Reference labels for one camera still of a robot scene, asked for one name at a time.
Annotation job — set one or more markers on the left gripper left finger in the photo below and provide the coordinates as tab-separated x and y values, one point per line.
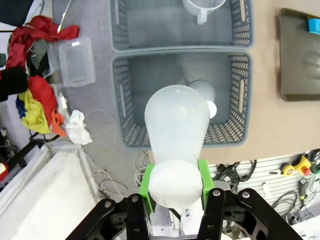
136	220

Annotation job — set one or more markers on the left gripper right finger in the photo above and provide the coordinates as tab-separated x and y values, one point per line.
215	217

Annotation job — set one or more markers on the white translucent conical flask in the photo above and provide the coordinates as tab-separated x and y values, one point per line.
206	92
176	130

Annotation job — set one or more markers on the yellow tape measure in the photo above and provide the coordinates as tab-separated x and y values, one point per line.
288	169

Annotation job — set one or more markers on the white fabric cover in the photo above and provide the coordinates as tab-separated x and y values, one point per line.
37	200

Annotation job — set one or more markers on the yellow emergency stop button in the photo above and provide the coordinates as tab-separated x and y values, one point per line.
303	165

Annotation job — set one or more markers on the white crumpled cloth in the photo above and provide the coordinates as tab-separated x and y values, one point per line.
77	130

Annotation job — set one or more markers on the yellow crumpled cloth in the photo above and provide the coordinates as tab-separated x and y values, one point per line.
35	112

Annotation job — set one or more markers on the red cloth piece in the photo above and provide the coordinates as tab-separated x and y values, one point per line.
43	92

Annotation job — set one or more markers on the clear plastic lidded box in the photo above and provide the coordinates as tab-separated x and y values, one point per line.
77	62

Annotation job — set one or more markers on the dark brown serving tray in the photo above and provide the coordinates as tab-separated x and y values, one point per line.
297	62

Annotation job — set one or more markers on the black fuzzy cloth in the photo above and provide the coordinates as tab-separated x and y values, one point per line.
12	82

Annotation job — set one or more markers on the grey plastic basket with label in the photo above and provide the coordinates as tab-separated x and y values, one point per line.
240	30

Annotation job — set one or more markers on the clear plastic measuring beaker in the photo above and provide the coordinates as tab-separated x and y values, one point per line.
202	10

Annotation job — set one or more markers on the red crumpled cloth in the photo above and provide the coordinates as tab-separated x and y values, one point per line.
37	27

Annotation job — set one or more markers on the blue test tube rack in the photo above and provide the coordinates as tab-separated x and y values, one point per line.
314	25

